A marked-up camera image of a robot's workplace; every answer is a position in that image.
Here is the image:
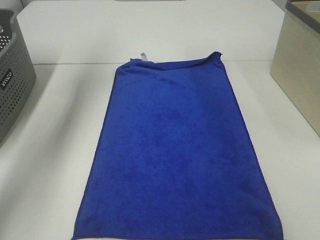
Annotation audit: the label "grey perforated plastic basket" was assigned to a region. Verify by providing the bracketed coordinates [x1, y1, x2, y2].
[0, 8, 37, 141]

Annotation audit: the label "beige storage bin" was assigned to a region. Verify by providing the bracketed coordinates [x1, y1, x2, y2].
[270, 0, 320, 134]

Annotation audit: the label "blue microfibre towel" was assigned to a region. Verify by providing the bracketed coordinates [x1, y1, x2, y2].
[72, 51, 284, 240]

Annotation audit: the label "white back board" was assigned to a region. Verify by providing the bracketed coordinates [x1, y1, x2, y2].
[17, 0, 284, 64]

